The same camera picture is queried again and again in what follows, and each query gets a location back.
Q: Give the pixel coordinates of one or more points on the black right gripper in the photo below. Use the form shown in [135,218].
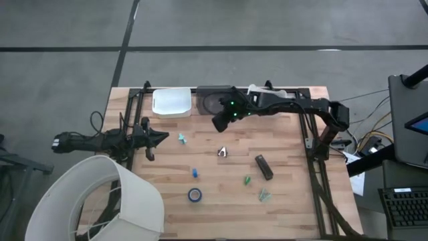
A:
[230,110]

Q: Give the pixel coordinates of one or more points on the black aluminium table frame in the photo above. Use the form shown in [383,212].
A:
[133,92]

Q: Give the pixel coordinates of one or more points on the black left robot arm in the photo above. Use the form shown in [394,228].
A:
[87,142]

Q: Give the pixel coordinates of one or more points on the white lampshade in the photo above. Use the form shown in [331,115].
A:
[133,190]

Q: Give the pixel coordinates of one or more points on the white paper sheet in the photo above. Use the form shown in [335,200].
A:
[357,182]

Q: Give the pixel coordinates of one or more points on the small blue staple remover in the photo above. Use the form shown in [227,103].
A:
[195,173]

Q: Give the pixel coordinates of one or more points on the blue tape roll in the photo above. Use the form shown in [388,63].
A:
[189,195]

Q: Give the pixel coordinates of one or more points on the black pole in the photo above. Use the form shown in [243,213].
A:
[416,77]

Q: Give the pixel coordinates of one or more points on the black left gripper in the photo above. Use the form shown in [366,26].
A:
[143,137]

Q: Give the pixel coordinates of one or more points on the small green staple remover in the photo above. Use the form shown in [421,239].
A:
[247,181]

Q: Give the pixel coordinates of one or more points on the black stapler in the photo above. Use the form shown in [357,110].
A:
[264,167]

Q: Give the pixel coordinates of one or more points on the silver black staple remover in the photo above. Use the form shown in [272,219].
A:
[222,153]

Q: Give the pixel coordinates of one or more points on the white curved-rim plastic bin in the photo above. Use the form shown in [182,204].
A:
[264,89]

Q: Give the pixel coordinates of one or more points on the clear pale green staple remover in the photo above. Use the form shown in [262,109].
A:
[265,196]

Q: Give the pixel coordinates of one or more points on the dark translucent plastic bin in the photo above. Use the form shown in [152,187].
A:
[204,92]

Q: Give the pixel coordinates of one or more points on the dark grey desk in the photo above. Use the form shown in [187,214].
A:
[401,174]

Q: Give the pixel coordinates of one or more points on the teal staple remover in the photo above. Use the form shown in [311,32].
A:
[182,139]

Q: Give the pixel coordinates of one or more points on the black keyboard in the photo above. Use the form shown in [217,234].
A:
[406,207]

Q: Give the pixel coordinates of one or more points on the tablet with blue screen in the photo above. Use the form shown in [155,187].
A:
[419,125]

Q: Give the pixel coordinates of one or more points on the grey metal stand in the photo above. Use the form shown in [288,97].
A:
[20,162]

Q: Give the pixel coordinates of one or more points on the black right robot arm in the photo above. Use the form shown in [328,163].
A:
[294,105]

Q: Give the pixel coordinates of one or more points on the white square plastic bin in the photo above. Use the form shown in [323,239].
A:
[172,102]

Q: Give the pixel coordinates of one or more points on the black stand bar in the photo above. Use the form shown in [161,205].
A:
[368,164]

